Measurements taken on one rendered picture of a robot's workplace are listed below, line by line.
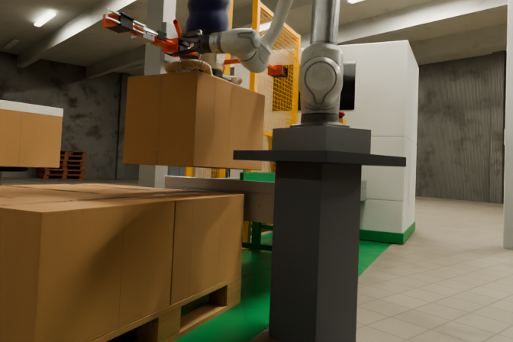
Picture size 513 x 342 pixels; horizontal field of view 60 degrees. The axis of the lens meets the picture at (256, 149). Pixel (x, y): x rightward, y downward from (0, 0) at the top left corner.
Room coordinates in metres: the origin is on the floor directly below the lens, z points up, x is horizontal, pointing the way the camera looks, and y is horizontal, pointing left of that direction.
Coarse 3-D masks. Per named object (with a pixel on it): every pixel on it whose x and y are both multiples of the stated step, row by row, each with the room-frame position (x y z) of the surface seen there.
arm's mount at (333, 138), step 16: (288, 128) 1.77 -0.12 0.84; (304, 128) 1.70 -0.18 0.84; (320, 128) 1.64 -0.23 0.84; (336, 128) 1.66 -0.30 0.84; (352, 128) 1.72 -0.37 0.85; (272, 144) 1.83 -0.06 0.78; (288, 144) 1.76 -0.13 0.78; (304, 144) 1.70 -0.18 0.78; (320, 144) 1.64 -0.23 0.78; (336, 144) 1.66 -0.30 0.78; (352, 144) 1.73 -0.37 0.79; (368, 144) 1.80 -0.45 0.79
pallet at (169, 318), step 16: (208, 288) 1.97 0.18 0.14; (224, 288) 2.12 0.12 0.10; (176, 304) 1.74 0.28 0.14; (208, 304) 2.14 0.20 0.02; (224, 304) 2.12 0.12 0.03; (144, 320) 1.57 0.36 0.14; (160, 320) 1.65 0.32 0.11; (176, 320) 1.75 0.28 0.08; (192, 320) 1.91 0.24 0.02; (208, 320) 1.97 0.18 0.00; (112, 336) 1.42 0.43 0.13; (144, 336) 1.66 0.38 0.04; (160, 336) 1.66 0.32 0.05; (176, 336) 1.75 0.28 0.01
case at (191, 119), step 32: (128, 96) 2.02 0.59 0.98; (160, 96) 1.92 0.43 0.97; (192, 96) 1.84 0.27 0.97; (224, 96) 2.01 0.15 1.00; (256, 96) 2.27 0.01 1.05; (128, 128) 2.01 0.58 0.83; (160, 128) 1.92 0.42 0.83; (192, 128) 1.83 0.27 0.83; (224, 128) 2.02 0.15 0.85; (256, 128) 2.28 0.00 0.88; (128, 160) 2.00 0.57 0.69; (160, 160) 1.91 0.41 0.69; (192, 160) 1.83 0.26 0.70; (224, 160) 2.03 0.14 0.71
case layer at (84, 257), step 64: (0, 192) 1.71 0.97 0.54; (64, 192) 1.84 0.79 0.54; (128, 192) 2.00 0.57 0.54; (192, 192) 2.19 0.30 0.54; (0, 256) 1.23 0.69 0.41; (64, 256) 1.24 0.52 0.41; (128, 256) 1.48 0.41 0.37; (192, 256) 1.83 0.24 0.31; (0, 320) 1.22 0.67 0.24; (64, 320) 1.25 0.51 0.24; (128, 320) 1.49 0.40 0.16
